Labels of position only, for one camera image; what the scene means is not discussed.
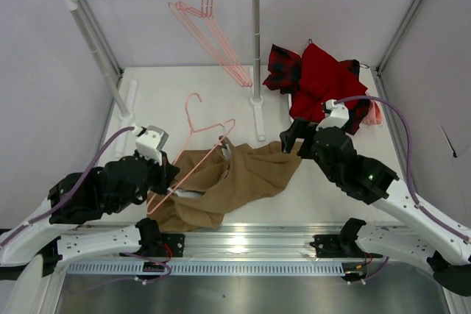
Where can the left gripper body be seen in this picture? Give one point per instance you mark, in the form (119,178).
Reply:
(164,176)

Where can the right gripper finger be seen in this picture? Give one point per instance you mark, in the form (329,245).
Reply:
(291,140)
(302,129)

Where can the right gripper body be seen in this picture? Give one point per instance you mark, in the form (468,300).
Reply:
(302,141)

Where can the tan pleated skirt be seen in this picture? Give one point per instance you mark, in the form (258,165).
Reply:
(215,183)

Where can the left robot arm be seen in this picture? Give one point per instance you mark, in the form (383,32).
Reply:
(82,197)

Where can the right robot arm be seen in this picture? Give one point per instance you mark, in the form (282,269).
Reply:
(433,248)

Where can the white laundry basket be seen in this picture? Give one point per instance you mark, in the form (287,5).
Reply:
(289,100)

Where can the pink garment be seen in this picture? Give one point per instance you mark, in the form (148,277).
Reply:
(374,116)

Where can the red black plaid garment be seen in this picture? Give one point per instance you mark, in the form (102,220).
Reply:
(284,70)

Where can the silver clothes rack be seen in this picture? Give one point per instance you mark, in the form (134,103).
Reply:
(154,53)

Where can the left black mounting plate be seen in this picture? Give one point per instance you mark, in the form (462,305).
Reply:
(169,245)

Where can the black mounting plate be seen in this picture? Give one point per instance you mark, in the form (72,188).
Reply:
(334,246)
(169,245)

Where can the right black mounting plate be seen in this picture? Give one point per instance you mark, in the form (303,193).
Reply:
(334,246)

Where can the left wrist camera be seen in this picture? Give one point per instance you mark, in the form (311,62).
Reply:
(149,142)

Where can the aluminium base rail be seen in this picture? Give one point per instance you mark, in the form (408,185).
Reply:
(229,242)

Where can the white slotted cable duct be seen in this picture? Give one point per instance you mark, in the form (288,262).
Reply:
(209,268)

